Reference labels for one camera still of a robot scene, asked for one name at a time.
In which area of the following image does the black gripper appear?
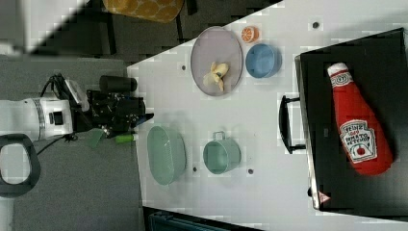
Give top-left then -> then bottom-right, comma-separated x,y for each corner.
86,90 -> 154,136

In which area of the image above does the peeled toy banana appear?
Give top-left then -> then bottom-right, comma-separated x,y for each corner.
203,62 -> 229,91

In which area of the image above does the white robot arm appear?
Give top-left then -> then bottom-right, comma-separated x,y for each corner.
1,90 -> 154,198

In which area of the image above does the grey oval plate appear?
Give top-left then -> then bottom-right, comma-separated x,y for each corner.
191,27 -> 242,96

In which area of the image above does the green perforated basket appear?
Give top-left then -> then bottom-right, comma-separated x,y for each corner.
147,126 -> 187,186

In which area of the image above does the yellow patterned cushion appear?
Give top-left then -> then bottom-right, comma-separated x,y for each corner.
102,0 -> 185,23

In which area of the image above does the green mug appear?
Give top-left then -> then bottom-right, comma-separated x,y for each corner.
203,131 -> 242,174

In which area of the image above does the dark teal crate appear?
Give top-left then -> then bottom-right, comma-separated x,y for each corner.
148,212 -> 231,231

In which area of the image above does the orange slice toy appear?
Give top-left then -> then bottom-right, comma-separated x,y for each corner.
241,26 -> 259,43

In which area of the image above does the blue bowl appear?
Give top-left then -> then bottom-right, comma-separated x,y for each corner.
245,43 -> 282,79

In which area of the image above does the red ketchup bottle plush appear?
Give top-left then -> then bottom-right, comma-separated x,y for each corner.
327,63 -> 394,176

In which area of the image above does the black cylinder post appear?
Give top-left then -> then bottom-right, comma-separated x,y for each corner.
99,75 -> 138,92

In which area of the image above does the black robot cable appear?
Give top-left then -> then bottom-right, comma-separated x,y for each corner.
36,73 -> 70,157

